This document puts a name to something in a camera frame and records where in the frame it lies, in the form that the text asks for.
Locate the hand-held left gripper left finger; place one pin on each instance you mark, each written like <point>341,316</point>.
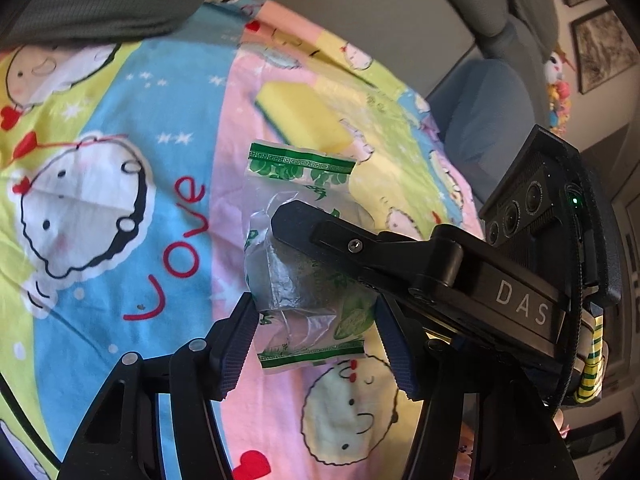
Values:
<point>240,340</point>

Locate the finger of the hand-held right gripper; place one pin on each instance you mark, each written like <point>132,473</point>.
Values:
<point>350,245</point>

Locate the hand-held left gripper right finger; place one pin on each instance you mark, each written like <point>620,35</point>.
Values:
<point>395,355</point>

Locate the clear green-printed plastic packet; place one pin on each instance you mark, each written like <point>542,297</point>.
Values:
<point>280,280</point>

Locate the person's right hand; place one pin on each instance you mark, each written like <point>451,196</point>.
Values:
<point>561,420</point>

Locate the yellow sponge green scouring side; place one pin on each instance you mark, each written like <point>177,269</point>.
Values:
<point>305,115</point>

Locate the colourful plush toy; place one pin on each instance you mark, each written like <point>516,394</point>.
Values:
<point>557,95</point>

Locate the grey sofa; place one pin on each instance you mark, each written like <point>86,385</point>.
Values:
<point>350,0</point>

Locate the cartoon printed blanket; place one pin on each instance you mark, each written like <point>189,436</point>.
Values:
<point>125,110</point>

